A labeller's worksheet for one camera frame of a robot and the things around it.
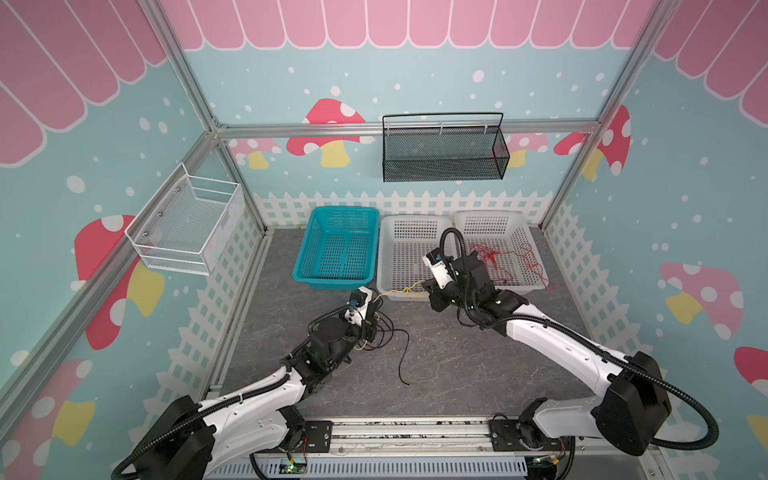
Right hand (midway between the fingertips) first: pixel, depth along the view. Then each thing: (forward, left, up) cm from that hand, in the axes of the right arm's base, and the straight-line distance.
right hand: (425, 281), depth 80 cm
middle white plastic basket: (+32, +5, -20) cm, 38 cm away
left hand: (-6, +13, -3) cm, 15 cm away
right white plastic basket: (+33, -35, -20) cm, 52 cm away
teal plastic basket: (+28, +30, -19) cm, 45 cm away
